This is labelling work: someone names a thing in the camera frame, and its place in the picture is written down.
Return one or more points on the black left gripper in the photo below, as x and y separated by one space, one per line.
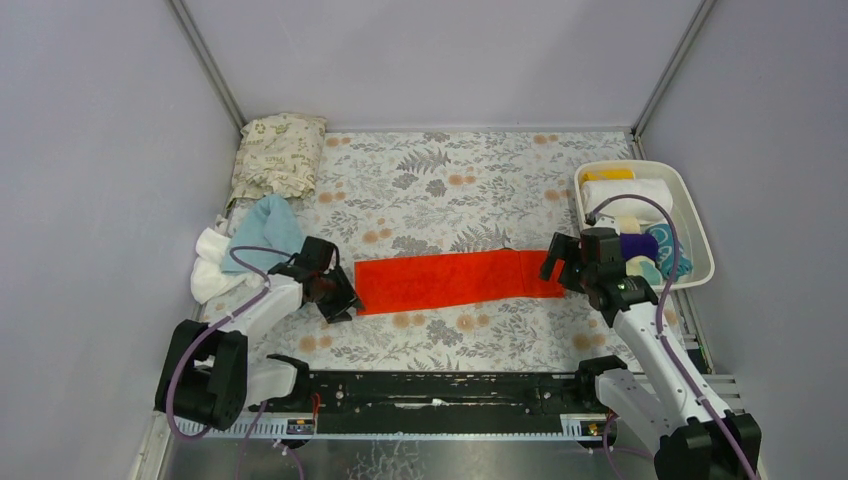
325 279

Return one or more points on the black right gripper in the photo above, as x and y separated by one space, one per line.
570 261

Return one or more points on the orange red towel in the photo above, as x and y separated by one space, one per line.
407 284

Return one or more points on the teal bunny pattern towel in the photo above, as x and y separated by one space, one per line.
664 260

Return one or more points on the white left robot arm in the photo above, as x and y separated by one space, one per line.
207 380

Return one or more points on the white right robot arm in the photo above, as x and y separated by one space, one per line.
689 430

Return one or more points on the purple rolled towel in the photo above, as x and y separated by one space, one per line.
638 245

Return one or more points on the cream rolled towel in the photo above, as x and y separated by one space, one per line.
627 225

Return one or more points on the pale green rolled towel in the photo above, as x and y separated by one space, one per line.
646 268

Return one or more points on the yellow rolled towel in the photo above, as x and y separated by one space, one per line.
607 175

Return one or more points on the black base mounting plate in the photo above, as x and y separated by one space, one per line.
438 395

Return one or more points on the light blue towel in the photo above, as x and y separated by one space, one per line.
270 223

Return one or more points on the floral pattern table mat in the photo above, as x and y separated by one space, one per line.
386 195

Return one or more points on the white plastic tray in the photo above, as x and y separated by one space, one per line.
684 214

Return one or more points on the white crumpled towel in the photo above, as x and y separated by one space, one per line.
207 280

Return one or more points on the cream leaf print towel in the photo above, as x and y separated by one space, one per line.
278 154

